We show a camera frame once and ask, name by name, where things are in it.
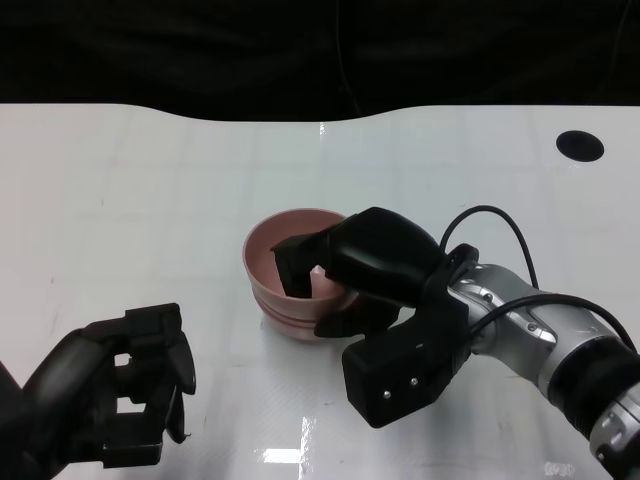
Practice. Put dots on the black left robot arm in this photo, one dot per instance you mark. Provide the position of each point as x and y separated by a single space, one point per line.
15 440

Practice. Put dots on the black backdrop cloth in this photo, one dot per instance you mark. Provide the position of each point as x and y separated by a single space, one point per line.
150 50

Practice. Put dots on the pink plastic bowl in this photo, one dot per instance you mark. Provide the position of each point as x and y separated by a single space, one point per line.
262 260
295 331
285 310

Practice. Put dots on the black round table grommet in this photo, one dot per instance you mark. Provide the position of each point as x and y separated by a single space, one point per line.
580 145

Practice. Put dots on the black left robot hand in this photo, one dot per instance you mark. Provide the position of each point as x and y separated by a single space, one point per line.
100 380

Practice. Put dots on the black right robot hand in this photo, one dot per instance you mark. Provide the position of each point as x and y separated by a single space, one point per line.
385 260

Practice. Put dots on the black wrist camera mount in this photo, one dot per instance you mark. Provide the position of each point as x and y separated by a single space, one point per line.
400 370

